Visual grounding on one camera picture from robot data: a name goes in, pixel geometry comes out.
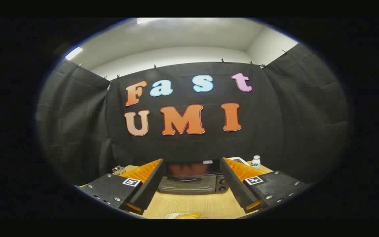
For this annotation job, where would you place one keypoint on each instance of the ceiling light strip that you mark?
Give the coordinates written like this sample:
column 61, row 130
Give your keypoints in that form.
column 73, row 53

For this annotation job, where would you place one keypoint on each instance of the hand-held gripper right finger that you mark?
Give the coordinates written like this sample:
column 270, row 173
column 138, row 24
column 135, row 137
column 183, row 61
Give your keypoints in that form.
column 235, row 187

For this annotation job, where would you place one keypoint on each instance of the black toaster oven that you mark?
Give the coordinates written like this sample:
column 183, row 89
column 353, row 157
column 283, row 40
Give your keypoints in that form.
column 189, row 186

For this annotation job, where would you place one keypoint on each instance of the white toaster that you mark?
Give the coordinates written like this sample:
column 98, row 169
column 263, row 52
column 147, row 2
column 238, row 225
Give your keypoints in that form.
column 240, row 160

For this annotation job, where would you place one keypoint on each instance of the yellow croissant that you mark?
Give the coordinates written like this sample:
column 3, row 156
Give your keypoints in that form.
column 189, row 216

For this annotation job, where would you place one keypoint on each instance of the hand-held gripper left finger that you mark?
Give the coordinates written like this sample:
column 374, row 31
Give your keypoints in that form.
column 150, row 187

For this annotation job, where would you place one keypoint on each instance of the white plastic bottle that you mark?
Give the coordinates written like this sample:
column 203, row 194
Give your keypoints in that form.
column 255, row 162

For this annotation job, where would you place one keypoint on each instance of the white plate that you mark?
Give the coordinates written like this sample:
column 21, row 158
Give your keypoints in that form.
column 169, row 216

